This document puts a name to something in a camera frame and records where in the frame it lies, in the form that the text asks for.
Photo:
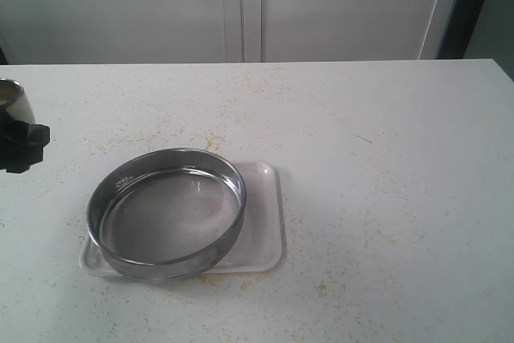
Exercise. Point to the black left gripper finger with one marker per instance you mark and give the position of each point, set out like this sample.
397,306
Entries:
22,144

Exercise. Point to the stainless steel cup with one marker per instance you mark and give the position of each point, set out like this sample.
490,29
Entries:
14,101

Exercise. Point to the round steel mesh sieve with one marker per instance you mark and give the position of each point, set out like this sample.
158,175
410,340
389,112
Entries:
167,214

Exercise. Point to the white cabinet doors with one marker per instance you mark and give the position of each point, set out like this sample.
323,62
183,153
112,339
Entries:
219,31

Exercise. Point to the white plastic tray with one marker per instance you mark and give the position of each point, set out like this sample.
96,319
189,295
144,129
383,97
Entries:
260,244

